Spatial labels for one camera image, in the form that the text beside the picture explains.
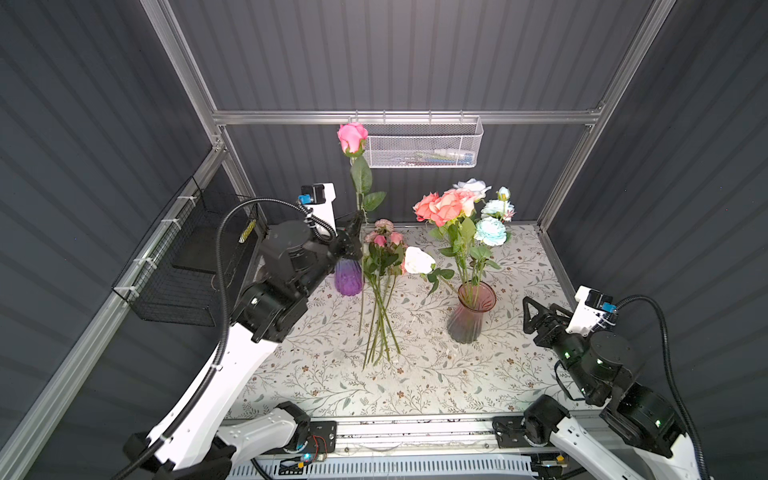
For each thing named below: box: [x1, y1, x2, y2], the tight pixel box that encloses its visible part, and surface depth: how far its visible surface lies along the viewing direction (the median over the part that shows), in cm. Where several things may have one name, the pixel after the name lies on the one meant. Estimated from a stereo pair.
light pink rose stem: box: [450, 189, 476, 301], surface depth 68 cm
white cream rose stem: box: [404, 246, 455, 305], surface depth 60 cm
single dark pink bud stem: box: [337, 122, 387, 337], surface depth 55 cm
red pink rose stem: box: [430, 189, 476, 301], surface depth 67 cm
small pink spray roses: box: [362, 218, 405, 370], surface depth 99 cm
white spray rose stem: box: [470, 186, 516, 301], surface depth 71 cm
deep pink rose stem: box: [412, 192, 442, 227], surface depth 69 cm
